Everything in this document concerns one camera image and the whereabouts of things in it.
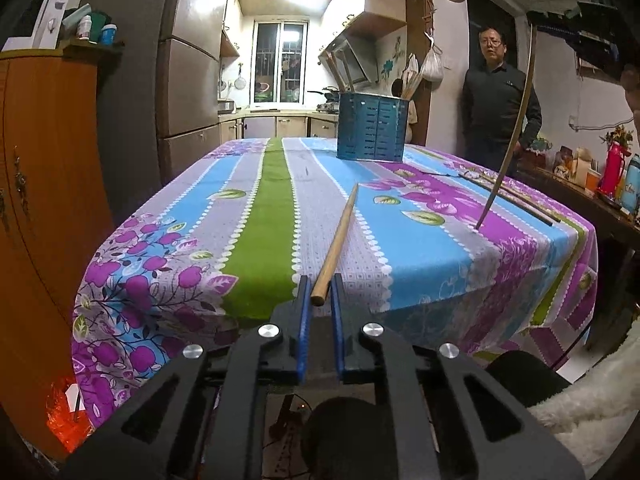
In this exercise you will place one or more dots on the silver countertop appliance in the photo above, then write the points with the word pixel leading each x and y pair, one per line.
pixel 227 106

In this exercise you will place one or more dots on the dark wooden sideboard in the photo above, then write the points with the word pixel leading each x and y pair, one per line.
pixel 600 220

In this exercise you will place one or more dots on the white plastic bag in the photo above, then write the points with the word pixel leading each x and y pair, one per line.
pixel 432 67

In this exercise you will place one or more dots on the wooden upper kitchen cabinet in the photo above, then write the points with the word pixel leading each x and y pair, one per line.
pixel 375 5

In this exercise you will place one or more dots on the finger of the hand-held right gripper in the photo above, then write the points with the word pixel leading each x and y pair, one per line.
pixel 552 16
pixel 557 29

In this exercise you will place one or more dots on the hanging round strainer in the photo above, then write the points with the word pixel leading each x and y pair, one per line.
pixel 240 81

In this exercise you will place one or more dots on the cream jug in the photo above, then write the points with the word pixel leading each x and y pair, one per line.
pixel 580 166

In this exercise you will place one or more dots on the dried flower bunch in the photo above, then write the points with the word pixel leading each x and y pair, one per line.
pixel 620 137

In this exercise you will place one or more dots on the pale green box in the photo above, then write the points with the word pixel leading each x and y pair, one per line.
pixel 75 12

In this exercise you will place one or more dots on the cream upper kitchen cabinets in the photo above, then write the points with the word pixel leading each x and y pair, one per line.
pixel 231 25

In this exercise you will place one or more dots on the beige cloth bag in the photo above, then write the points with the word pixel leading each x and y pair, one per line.
pixel 413 125

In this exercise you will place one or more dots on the black wok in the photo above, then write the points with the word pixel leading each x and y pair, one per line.
pixel 325 93

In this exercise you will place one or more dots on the person's right hand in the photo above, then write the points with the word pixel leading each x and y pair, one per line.
pixel 632 87

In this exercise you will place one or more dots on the blue lidded jar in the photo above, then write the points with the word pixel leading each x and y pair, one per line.
pixel 108 35

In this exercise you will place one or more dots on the red thermos flask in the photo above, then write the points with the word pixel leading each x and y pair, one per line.
pixel 612 170

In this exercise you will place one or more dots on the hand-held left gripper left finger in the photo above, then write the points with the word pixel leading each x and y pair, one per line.
pixel 302 330

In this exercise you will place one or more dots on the small potted plant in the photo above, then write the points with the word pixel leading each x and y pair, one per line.
pixel 540 146

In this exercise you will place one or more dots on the steel range hood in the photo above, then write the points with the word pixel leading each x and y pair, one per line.
pixel 355 60

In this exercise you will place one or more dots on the row of wooden chopsticks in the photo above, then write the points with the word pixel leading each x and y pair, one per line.
pixel 525 205

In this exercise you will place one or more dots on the cream lower kitchen cabinets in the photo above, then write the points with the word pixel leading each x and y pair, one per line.
pixel 280 125

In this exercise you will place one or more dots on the dark cloth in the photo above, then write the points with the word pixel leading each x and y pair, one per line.
pixel 360 440

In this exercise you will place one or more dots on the person's white fluffy robe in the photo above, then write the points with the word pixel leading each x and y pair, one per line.
pixel 590 400

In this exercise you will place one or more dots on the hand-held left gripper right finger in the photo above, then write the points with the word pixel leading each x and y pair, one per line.
pixel 339 330

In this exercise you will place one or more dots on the grey refrigerator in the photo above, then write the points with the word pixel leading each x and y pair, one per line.
pixel 190 85

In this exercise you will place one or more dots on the floral striped tablecloth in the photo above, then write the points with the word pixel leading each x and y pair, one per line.
pixel 260 210

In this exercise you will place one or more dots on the white microwave oven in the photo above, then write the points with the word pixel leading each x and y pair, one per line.
pixel 45 15

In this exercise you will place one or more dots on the blue perforated utensil holder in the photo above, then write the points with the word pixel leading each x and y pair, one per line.
pixel 372 127

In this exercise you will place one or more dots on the gas stove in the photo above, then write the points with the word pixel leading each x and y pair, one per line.
pixel 327 107

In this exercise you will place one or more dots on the orange wooden cabinet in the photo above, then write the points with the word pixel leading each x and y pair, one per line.
pixel 50 185

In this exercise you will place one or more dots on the orange cup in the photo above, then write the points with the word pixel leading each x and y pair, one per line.
pixel 593 180

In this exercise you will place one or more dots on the light blue bottle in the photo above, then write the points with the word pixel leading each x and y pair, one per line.
pixel 632 185

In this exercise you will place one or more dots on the kitchen window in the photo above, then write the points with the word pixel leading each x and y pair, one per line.
pixel 280 60

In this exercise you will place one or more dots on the orange plastic bag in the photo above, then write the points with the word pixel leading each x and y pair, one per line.
pixel 65 410

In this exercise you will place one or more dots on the black ladle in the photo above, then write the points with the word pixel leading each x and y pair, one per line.
pixel 397 88

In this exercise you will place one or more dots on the cream kitchen cabinets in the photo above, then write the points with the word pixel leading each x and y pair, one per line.
pixel 231 25
pixel 280 125

